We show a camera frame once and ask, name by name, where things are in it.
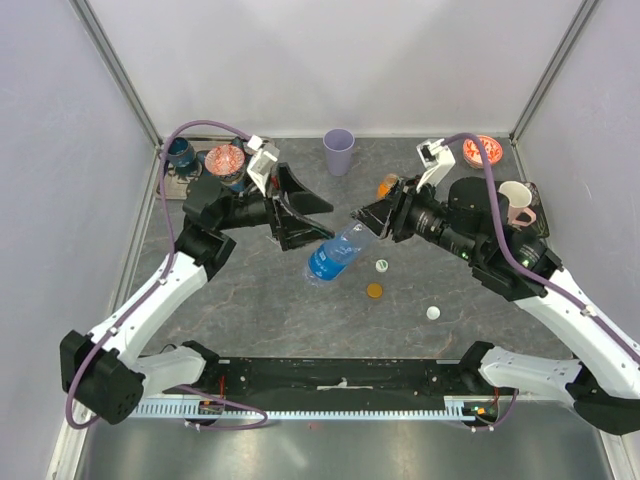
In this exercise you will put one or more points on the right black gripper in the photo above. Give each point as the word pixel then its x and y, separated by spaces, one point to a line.
pixel 395 209

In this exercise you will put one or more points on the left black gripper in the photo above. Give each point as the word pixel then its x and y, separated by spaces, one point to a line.
pixel 288 228

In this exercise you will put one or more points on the orange juice bottle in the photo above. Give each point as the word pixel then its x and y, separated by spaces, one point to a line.
pixel 386 185

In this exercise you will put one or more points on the white green bottle cap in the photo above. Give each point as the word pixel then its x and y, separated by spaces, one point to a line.
pixel 381 265

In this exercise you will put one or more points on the blue water bottle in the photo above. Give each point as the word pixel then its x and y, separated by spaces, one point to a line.
pixel 334 256

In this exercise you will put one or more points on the orange bottle cap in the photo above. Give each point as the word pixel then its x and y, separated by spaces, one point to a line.
pixel 374 290

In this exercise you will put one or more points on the white blue bottle cap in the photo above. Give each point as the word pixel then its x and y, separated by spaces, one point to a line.
pixel 433 313

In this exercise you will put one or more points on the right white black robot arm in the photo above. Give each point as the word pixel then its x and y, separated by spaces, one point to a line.
pixel 601 380

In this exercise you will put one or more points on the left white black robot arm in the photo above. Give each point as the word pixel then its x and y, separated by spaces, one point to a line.
pixel 105 369

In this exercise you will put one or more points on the blue star-shaped dish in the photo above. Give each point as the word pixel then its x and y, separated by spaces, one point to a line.
pixel 236 183

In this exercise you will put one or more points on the lavender plastic cup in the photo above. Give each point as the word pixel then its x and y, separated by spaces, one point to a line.
pixel 338 145

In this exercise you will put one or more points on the red patterned bowl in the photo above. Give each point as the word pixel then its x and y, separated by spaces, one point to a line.
pixel 225 161

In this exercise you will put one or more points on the metal tray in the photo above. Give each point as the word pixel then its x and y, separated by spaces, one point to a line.
pixel 177 184

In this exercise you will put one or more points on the dark blue teacup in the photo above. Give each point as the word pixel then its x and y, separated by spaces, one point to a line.
pixel 181 155

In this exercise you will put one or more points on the red white floral bowl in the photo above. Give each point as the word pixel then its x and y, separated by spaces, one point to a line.
pixel 471 152

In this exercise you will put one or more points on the pink white mug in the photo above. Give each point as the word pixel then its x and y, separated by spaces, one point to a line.
pixel 520 198

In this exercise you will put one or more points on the dark floral square plate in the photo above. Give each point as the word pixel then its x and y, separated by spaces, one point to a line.
pixel 540 226

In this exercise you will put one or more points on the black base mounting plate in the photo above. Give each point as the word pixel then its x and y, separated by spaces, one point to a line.
pixel 343 384

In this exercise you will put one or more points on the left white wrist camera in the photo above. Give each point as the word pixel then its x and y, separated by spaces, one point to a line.
pixel 264 155

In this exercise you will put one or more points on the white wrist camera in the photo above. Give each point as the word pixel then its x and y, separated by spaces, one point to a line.
pixel 437 159
pixel 264 155

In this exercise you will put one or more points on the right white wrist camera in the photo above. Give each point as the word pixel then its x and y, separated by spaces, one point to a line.
pixel 437 159

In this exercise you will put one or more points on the slotted cable duct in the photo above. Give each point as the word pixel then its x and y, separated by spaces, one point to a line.
pixel 190 408

